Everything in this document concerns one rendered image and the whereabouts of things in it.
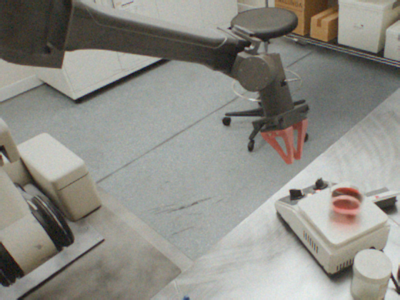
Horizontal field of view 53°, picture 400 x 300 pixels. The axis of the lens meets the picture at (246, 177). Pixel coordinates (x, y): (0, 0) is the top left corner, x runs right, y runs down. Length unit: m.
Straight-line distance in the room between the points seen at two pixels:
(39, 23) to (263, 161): 1.76
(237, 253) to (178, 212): 1.19
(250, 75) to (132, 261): 0.83
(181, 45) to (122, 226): 0.92
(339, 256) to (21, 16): 0.56
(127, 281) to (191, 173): 0.99
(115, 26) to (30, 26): 0.11
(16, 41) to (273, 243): 0.54
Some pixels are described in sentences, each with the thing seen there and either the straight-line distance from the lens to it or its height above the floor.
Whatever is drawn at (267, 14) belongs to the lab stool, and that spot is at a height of 0.64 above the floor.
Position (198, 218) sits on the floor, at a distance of 1.91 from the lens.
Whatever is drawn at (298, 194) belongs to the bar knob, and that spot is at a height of 0.81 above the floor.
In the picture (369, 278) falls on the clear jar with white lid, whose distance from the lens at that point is 0.66.
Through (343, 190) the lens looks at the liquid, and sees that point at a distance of 0.71.
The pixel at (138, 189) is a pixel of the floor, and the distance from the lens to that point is 2.15.
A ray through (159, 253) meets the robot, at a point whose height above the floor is 0.37.
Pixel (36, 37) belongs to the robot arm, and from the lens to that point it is 0.52.
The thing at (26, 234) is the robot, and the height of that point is 0.63.
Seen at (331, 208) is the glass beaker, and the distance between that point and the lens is 0.69.
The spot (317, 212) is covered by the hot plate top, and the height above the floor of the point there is 0.84.
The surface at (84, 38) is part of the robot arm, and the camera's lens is 0.54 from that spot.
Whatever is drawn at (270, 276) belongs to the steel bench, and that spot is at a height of 0.75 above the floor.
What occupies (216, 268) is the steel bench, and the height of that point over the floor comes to 0.75.
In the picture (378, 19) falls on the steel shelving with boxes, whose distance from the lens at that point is 2.92.
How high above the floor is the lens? 1.36
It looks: 41 degrees down
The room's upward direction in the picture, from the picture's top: 6 degrees counter-clockwise
